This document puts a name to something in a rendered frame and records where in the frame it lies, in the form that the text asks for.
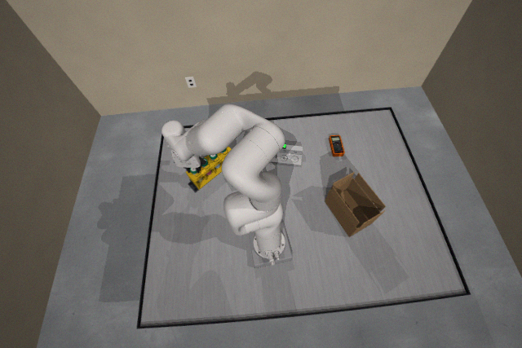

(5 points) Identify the orange digital multimeter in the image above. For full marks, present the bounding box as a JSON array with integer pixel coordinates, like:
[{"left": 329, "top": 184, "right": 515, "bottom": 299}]
[{"left": 329, "top": 135, "right": 345, "bottom": 156}]

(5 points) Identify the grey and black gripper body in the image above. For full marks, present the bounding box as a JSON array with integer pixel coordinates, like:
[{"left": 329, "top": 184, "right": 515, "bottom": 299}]
[{"left": 171, "top": 151, "right": 201, "bottom": 168}]

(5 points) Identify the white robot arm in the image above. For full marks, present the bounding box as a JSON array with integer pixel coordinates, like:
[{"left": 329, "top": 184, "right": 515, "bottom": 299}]
[{"left": 161, "top": 104, "right": 285, "bottom": 265}]

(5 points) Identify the black table edge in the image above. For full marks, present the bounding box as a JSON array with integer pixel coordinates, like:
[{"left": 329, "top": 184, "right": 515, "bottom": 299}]
[{"left": 137, "top": 107, "right": 471, "bottom": 328}]

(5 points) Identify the brown cardboard box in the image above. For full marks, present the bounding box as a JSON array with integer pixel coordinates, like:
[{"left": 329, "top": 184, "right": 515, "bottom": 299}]
[{"left": 325, "top": 172, "right": 386, "bottom": 237}]

